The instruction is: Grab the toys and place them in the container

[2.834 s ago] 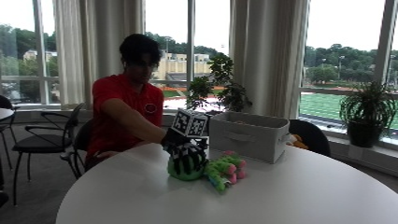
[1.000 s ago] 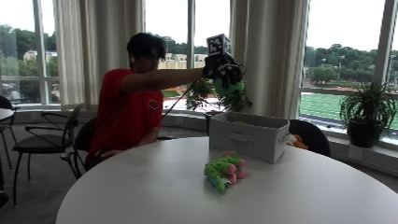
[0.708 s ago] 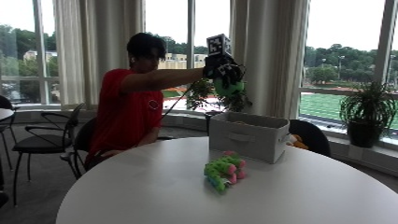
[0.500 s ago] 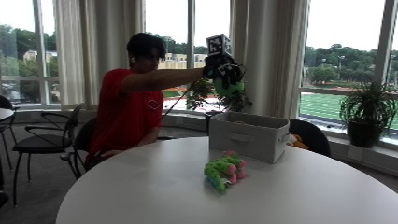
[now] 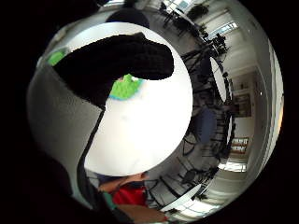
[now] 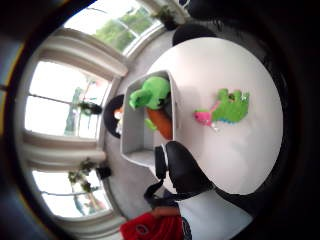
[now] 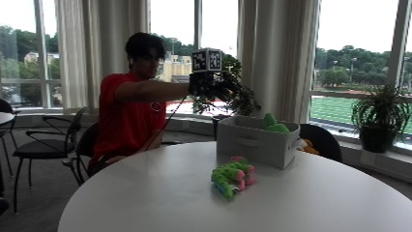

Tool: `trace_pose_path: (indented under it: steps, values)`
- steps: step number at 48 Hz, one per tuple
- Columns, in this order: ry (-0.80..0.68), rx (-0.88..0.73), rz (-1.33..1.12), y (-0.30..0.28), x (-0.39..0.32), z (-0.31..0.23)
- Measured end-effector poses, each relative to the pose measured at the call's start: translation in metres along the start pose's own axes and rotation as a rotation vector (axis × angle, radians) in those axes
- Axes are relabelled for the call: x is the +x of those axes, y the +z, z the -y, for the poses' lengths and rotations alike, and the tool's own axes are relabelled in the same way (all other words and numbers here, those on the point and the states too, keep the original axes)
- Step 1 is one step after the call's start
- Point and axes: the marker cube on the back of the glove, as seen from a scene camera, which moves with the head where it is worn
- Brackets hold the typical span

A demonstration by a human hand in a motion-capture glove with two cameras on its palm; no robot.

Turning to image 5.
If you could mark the the person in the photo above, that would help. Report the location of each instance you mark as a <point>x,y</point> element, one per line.
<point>129,195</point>

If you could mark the long white table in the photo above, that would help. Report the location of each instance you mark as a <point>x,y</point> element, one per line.
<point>183,196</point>

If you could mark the framed wall poster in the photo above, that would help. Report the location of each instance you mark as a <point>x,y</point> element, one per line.
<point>239,145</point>

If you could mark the green soft toy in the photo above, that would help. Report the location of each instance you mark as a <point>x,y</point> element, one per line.
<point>126,88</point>

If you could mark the blue chair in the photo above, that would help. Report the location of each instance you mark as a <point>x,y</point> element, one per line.
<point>206,124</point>

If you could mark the round white table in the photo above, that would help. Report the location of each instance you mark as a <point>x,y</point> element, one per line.
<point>219,79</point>

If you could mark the potted plant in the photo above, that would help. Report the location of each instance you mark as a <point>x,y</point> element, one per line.
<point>197,11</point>

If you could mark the window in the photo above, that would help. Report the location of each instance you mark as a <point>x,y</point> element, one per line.
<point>223,29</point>

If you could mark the small green object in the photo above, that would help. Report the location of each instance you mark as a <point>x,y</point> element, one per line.
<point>56,58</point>

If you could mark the dark round chair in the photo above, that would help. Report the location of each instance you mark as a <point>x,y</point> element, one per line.
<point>127,17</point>

